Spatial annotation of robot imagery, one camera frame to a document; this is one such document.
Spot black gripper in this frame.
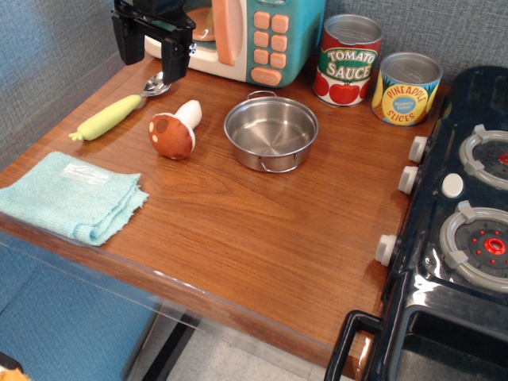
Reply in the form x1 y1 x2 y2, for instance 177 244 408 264
112 1 195 85

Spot small stainless steel pot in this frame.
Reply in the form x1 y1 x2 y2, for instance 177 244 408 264
224 90 319 174

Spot toy mushroom plush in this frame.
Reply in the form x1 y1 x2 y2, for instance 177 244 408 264
148 100 202 160

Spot teal toy microwave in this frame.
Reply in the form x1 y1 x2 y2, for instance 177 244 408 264
144 0 327 89

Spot light blue folded cloth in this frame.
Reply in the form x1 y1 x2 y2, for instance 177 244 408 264
1 152 148 246

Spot tomato sauce can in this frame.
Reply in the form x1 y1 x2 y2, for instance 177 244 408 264
314 13 383 106

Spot pineapple slices can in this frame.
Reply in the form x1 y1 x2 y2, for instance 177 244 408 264
371 52 444 126

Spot black toy stove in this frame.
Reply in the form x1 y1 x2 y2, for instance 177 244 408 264
325 66 507 380

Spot spoon with green handle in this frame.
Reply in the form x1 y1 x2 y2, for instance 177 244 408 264
68 71 171 141

